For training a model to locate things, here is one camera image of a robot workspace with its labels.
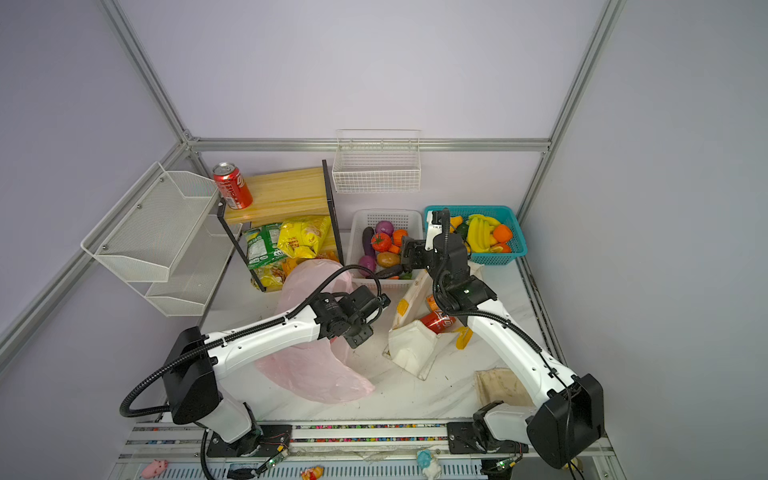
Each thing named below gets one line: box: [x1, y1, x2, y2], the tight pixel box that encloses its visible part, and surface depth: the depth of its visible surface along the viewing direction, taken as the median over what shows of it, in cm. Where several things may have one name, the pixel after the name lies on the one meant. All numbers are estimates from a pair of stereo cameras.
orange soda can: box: [426, 294, 440, 312], surface depth 95 cm
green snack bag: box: [244, 223, 288, 270], surface depth 91 cm
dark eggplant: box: [362, 226, 376, 257], surface depth 116 cm
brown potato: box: [377, 251, 401, 268], surface depth 107 cm
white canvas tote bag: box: [382, 269, 461, 380], surface depth 80 cm
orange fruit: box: [493, 224, 512, 243], surface depth 112 cm
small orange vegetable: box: [393, 229, 409, 247], surface depth 115 cm
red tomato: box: [371, 232, 392, 253], surface depth 110 cm
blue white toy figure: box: [416, 449, 442, 480], surface depth 69 cm
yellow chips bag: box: [277, 215, 336, 259], surface depth 90 cm
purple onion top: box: [376, 220, 395, 237], surface depth 116 cm
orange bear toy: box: [300, 465, 325, 480], surface depth 70 cm
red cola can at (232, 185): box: [212, 161, 253, 211], surface depth 74 cm
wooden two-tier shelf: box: [218, 159, 344, 293], surface depth 84 cm
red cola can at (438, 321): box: [420, 310, 457, 334], surface depth 90 cm
